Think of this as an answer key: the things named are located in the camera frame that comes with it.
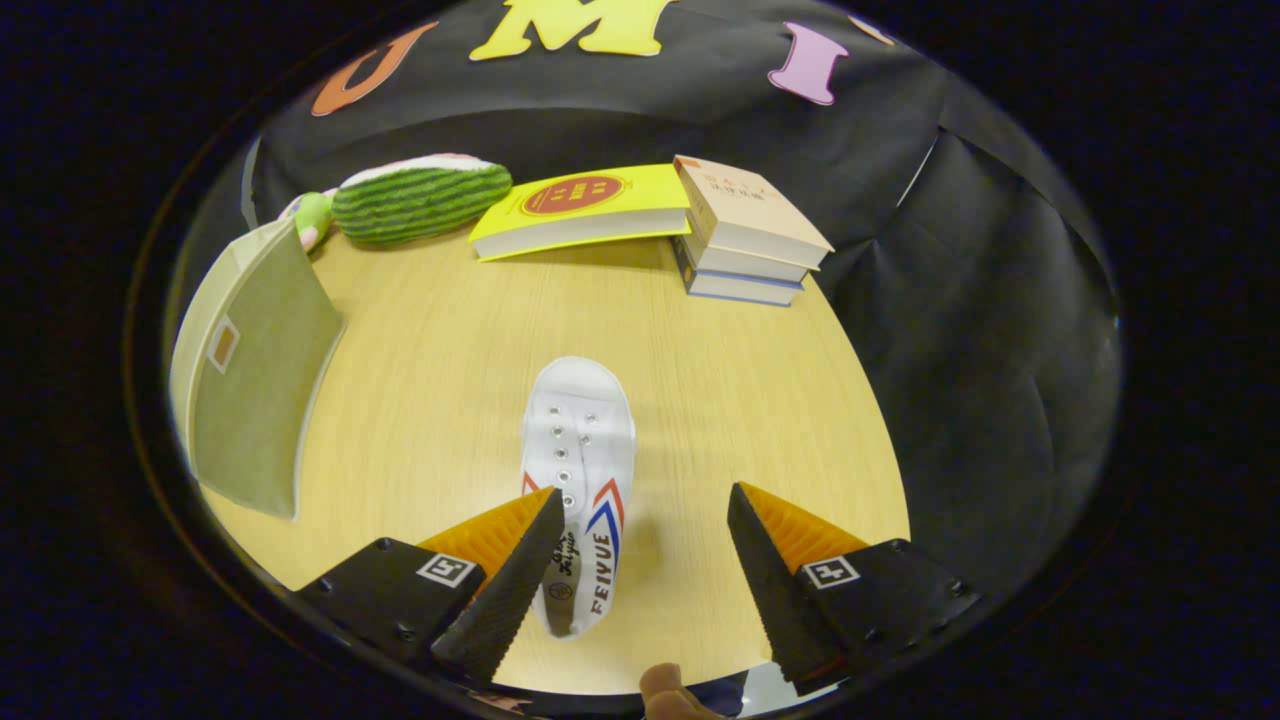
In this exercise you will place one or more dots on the watermelon slice plush toy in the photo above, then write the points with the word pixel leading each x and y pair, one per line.
pixel 420 200

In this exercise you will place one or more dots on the yellow book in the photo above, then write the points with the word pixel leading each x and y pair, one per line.
pixel 590 205

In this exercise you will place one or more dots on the white shoe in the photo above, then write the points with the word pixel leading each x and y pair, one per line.
pixel 580 420

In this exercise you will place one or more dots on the blue edged book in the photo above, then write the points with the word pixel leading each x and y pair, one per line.
pixel 740 288

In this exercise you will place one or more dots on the tan cover book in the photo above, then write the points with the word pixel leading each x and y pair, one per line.
pixel 745 205

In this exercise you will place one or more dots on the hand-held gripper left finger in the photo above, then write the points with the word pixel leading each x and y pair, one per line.
pixel 505 595

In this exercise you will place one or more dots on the white cover book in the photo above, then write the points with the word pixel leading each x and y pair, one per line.
pixel 745 265

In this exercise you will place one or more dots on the beige fabric storage box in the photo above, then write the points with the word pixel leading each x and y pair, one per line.
pixel 260 380

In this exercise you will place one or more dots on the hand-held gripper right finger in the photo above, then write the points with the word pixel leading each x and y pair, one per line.
pixel 780 595

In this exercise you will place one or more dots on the green pink plush toy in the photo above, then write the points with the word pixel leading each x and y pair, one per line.
pixel 312 215

